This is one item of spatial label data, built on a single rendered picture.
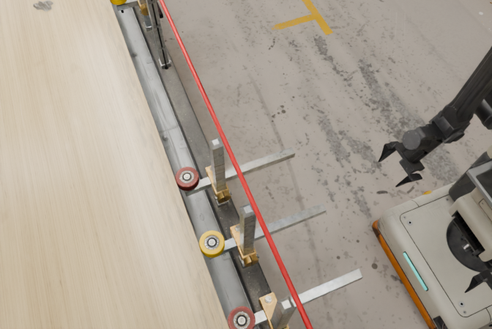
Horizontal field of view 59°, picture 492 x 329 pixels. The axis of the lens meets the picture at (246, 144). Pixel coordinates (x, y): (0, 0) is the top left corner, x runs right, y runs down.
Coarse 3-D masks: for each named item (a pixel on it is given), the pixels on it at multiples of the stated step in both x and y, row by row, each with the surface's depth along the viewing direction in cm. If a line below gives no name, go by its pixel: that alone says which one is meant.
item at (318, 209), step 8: (312, 208) 152; (320, 208) 152; (288, 216) 151; (296, 216) 151; (304, 216) 151; (312, 216) 152; (272, 224) 149; (280, 224) 149; (288, 224) 149; (296, 224) 152; (256, 232) 148; (272, 232) 149; (232, 240) 146; (224, 248) 145; (232, 248) 146
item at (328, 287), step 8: (352, 272) 140; (360, 272) 140; (336, 280) 139; (344, 280) 139; (352, 280) 139; (320, 288) 138; (328, 288) 138; (336, 288) 138; (304, 296) 136; (312, 296) 136; (320, 296) 137; (256, 320) 133; (264, 320) 133
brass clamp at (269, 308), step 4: (272, 292) 136; (264, 296) 135; (272, 296) 135; (260, 300) 135; (264, 300) 135; (272, 300) 135; (276, 300) 135; (260, 304) 137; (264, 304) 134; (268, 304) 134; (272, 304) 134; (264, 308) 133; (268, 308) 133; (272, 308) 133; (264, 312) 133; (268, 312) 133; (272, 312) 133; (268, 316) 132; (268, 320) 132; (268, 324) 134; (272, 328) 130; (284, 328) 130; (288, 328) 131
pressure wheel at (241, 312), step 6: (240, 306) 127; (234, 312) 127; (240, 312) 127; (246, 312) 127; (252, 312) 127; (228, 318) 126; (234, 318) 126; (240, 318) 125; (246, 318) 126; (252, 318) 126; (228, 324) 125; (234, 324) 125; (240, 324) 125; (246, 324) 125; (252, 324) 125
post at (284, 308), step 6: (282, 300) 108; (288, 300) 108; (276, 306) 112; (282, 306) 107; (288, 306) 107; (276, 312) 116; (282, 312) 107; (288, 312) 108; (276, 318) 119; (282, 318) 112; (288, 318) 117; (276, 324) 123; (282, 324) 122
